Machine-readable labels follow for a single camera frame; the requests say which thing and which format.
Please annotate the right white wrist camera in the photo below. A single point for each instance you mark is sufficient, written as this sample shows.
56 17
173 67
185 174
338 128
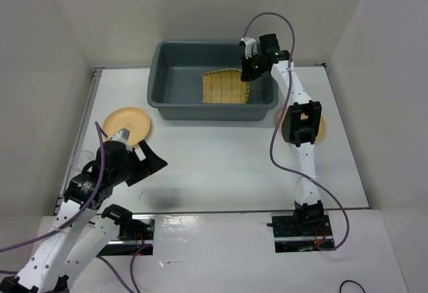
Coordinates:
250 46

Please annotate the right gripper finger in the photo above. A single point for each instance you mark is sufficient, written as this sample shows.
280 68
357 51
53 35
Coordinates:
253 75
245 75

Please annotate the woven bamboo tray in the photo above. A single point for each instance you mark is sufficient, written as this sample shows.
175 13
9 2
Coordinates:
225 87

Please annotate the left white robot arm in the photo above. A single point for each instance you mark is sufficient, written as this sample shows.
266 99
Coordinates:
63 254

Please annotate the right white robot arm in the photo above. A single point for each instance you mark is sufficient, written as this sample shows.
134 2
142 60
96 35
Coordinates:
299 124

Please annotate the yellow bear plate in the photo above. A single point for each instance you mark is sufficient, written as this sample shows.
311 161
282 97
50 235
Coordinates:
134 119
322 127

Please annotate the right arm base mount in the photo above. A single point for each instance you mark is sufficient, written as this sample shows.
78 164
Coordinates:
290 237

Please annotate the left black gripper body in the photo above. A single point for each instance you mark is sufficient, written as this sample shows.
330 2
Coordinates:
121 173

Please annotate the clear glass cup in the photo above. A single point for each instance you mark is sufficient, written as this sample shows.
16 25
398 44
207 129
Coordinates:
81 159

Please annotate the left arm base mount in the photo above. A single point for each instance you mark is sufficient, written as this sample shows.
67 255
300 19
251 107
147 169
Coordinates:
139 239

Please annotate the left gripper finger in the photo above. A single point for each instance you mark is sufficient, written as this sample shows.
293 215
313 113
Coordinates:
147 154
143 169

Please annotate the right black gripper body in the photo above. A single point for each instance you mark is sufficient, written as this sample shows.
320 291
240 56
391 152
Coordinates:
254 63

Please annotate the grey plastic bin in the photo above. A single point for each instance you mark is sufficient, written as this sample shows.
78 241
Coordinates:
175 82

